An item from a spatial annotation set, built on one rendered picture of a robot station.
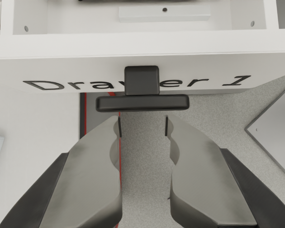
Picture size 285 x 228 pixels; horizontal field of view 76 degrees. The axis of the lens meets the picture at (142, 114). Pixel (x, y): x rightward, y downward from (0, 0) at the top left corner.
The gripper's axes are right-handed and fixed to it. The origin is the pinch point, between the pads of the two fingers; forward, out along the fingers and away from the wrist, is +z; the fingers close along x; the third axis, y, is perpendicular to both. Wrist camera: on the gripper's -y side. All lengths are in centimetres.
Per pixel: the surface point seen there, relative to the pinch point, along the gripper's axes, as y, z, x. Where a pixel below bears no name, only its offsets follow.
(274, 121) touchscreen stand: 48, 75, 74
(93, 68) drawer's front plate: -2.6, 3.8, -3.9
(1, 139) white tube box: 9.9, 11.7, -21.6
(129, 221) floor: 93, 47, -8
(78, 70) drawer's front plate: -2.4, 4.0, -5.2
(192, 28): -4.7, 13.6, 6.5
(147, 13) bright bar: -6.4, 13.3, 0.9
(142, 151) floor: 62, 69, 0
